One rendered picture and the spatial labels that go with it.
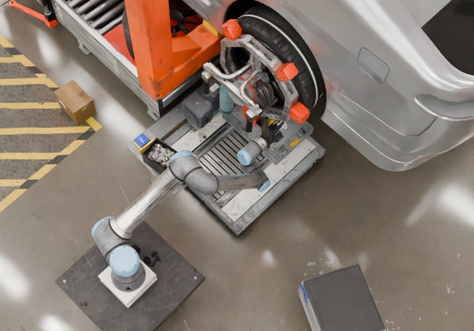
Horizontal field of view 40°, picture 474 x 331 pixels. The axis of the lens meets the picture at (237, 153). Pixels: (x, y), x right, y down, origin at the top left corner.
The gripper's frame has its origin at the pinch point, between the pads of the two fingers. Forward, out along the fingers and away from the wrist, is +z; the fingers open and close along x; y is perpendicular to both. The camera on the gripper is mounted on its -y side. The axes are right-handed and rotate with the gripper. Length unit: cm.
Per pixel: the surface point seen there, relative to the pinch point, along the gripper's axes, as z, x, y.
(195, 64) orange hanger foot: -12, -47, -43
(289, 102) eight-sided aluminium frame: -6.5, 25.4, -18.2
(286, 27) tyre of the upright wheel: 13, 24, -52
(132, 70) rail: -34, -88, -53
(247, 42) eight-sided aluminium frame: -5, 13, -55
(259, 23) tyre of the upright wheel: 6, 14, -60
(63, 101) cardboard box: -76, -121, -55
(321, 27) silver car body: 8, 61, -55
